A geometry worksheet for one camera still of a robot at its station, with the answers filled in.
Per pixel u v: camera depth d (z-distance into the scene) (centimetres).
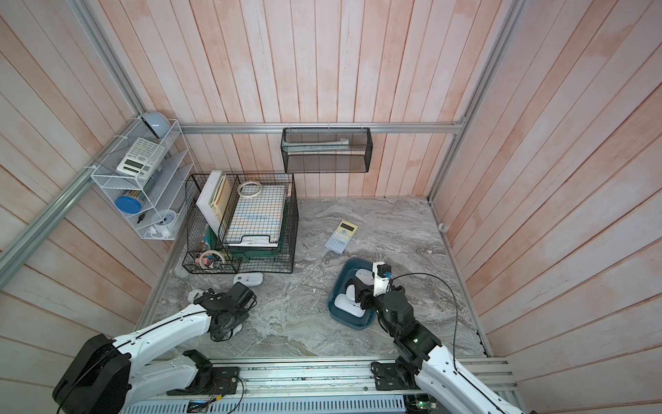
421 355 55
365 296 69
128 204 76
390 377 73
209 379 69
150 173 76
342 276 93
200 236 104
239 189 97
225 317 62
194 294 88
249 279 92
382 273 65
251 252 87
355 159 110
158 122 82
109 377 40
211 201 85
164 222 90
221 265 93
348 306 86
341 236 106
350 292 88
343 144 89
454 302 90
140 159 76
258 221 86
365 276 92
